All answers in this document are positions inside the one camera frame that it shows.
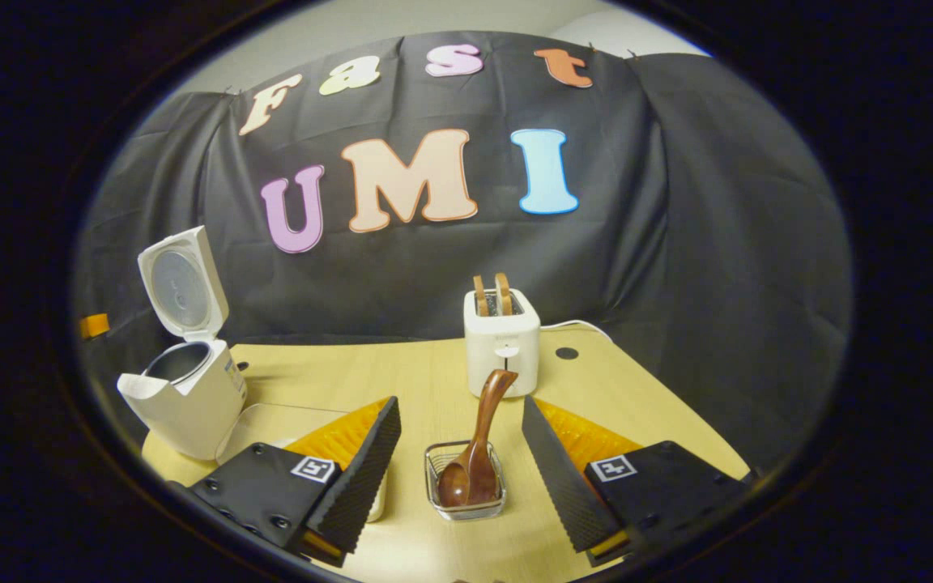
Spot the clear plastic container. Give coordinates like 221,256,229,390
215,402,390,523

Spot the white power cable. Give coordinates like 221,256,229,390
539,319,613,343

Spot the black backdrop cloth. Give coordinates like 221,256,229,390
74,31,854,470

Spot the white toaster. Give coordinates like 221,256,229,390
463,288,542,399

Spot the white rice cooker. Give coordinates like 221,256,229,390
117,226,249,462

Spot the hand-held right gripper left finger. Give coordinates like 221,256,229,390
189,397,403,568

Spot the brown wooden spoon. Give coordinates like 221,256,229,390
437,369,519,509

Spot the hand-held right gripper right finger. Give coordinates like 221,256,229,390
522,397,759,568

